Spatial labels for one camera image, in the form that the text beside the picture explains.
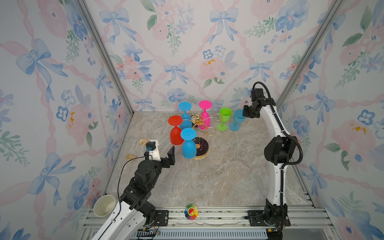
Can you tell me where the red wine glass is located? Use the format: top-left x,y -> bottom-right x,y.
168,115 -> 184,146

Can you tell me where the square cracker piece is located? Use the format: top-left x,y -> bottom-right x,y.
126,154 -> 136,160

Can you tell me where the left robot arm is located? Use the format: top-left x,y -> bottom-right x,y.
92,142 -> 176,240

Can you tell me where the front blue wine glass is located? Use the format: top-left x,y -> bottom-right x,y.
181,128 -> 197,159

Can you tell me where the gold wire glass rack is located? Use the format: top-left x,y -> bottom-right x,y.
191,113 -> 217,160

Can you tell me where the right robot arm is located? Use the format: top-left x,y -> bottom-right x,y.
243,88 -> 298,233

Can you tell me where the left frame post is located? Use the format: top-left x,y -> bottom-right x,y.
74,0 -> 134,117

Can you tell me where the round cracker piece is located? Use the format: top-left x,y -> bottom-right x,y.
139,138 -> 148,146

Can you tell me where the teal wine glass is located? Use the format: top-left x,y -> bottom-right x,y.
230,109 -> 246,132

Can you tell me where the blue wine glass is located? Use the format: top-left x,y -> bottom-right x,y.
181,128 -> 197,159
179,102 -> 192,130

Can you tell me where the pink wine glass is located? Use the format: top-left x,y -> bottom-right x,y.
199,100 -> 213,130

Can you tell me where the right frame post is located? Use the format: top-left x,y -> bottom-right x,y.
276,0 -> 345,110

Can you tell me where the back blue wine glass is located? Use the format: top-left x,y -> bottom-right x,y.
179,102 -> 192,130

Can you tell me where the green wine glass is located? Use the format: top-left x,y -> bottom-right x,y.
218,108 -> 232,132

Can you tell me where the frame post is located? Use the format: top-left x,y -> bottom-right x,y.
74,0 -> 134,117
276,0 -> 345,110

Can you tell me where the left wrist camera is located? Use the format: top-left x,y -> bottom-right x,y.
145,140 -> 161,162

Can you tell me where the rainbow flower toy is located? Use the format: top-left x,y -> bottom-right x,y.
184,204 -> 199,221

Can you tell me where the white paper cup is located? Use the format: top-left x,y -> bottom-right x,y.
94,195 -> 116,219

